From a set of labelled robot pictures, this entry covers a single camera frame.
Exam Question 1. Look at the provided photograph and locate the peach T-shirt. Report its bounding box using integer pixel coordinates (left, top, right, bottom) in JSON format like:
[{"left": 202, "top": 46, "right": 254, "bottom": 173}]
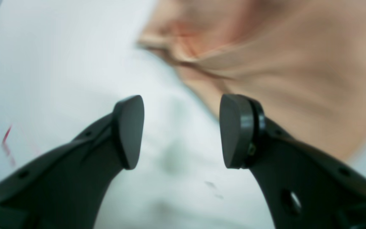
[{"left": 139, "top": 0, "right": 366, "bottom": 159}]

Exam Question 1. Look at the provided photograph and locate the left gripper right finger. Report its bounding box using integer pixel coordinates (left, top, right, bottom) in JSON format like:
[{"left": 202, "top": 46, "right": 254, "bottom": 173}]
[{"left": 220, "top": 94, "right": 366, "bottom": 229}]

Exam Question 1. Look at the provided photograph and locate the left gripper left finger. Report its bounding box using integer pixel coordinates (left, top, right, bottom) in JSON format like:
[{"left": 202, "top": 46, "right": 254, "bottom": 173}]
[{"left": 0, "top": 95, "right": 144, "bottom": 229}]

